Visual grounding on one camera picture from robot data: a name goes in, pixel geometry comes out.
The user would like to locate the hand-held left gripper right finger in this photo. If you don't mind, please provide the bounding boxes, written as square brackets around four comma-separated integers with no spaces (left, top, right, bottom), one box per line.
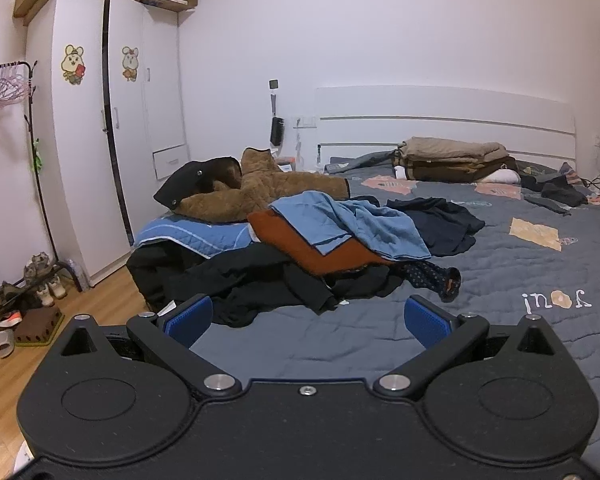
[372,295,564,402]

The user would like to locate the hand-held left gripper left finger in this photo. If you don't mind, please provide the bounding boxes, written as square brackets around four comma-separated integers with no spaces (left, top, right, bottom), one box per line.
[55,295,243,402]

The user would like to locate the light blue garment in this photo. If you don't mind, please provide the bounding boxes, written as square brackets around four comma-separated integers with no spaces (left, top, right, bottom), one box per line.
[270,191,433,261]

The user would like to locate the pile of black clothes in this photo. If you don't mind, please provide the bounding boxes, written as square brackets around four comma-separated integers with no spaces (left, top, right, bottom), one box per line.
[127,245,406,328]

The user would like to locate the black clothes rack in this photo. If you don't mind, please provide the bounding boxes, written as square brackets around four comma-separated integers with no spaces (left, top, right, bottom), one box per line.
[0,60,83,311]

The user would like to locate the navy dotted garment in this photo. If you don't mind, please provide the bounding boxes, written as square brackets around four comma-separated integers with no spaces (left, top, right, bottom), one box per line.
[390,260,462,303]

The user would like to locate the blue quilted pad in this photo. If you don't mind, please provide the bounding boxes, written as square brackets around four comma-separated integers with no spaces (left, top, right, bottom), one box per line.
[132,215,253,251]

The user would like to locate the grey quilted bedspread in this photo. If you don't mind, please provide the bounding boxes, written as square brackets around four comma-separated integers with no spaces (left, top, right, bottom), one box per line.
[130,162,600,480]

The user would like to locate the rust orange sweater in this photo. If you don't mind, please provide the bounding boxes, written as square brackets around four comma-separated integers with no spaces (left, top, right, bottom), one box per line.
[247,210,396,278]

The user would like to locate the black coat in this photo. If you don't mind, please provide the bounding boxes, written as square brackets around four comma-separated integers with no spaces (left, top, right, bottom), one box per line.
[153,156,243,208]

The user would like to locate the brown floor mat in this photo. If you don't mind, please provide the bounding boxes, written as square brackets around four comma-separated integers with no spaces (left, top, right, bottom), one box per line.
[14,307,66,348]

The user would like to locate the pile of shoes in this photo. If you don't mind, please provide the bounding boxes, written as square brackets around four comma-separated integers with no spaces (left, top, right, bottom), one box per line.
[0,252,71,331]

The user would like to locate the brown fleece coat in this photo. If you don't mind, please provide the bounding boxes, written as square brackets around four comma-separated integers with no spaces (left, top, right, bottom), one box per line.
[172,147,351,223]

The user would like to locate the folded khaki bedding stack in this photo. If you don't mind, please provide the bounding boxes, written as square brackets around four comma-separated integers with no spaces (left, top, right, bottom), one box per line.
[392,136,518,183]

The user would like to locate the crumpled dark grey garments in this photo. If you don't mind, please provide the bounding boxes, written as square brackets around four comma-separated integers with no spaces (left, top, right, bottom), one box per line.
[520,160,591,216]

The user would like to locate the white wardrobe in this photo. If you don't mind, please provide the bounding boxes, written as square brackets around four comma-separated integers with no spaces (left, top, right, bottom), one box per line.
[12,0,188,281]

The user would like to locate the white headboard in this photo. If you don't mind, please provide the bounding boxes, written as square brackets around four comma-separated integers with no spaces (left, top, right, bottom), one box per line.
[315,86,577,173]

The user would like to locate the mouse sticker with bow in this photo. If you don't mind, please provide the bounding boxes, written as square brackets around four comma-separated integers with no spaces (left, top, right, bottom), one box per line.
[121,46,140,82]

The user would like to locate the mouse sticker with red patch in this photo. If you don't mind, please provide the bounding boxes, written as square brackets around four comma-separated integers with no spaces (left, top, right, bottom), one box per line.
[61,44,87,86]

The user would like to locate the bunch of pink hangers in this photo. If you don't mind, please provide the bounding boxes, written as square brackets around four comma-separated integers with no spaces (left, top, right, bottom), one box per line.
[0,62,33,111]

